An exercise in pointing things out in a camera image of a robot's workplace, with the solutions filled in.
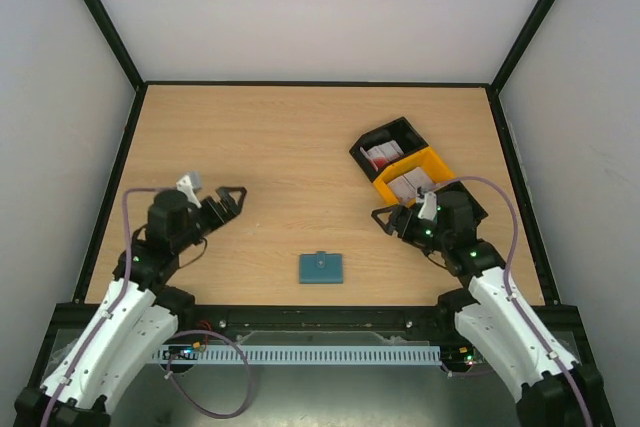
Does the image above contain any yellow bin with cards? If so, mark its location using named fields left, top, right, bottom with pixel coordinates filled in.
left=373, top=147, right=455, bottom=205

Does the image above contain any teal card holder wallet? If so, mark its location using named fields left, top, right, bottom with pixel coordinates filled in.
left=299, top=251, right=344, bottom=284

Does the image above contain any black bin with red cards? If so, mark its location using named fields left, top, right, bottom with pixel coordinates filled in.
left=349, top=117, right=429, bottom=182

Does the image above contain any black bin with teal cards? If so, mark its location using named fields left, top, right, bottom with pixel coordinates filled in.
left=449, top=181, right=489, bottom=225

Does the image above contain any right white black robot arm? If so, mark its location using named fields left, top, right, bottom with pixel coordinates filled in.
left=371, top=188, right=604, bottom=426

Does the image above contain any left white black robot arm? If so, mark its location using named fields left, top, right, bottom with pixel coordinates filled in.
left=14, top=177, right=247, bottom=426

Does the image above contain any stack of cards yellow bin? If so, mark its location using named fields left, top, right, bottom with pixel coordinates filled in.
left=388, top=167, right=434, bottom=204

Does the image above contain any stack of white red cards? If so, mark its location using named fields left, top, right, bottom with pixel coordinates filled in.
left=363, top=140, right=404, bottom=171

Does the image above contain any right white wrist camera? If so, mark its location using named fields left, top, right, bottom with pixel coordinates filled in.
left=416, top=187, right=438, bottom=221

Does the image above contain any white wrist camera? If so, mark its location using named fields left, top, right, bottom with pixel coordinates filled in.
left=416, top=187, right=438, bottom=221
left=176, top=171, right=202, bottom=209

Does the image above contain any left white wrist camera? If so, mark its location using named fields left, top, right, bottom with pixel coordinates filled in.
left=176, top=171, right=202, bottom=209

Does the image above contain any black aluminium frame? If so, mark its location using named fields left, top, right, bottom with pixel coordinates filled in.
left=14, top=0, right=617, bottom=427

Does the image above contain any light blue slotted cable duct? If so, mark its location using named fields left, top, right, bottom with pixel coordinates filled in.
left=150, top=345, right=441, bottom=366

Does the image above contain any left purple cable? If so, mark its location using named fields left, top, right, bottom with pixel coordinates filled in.
left=39, top=187, right=252, bottom=427

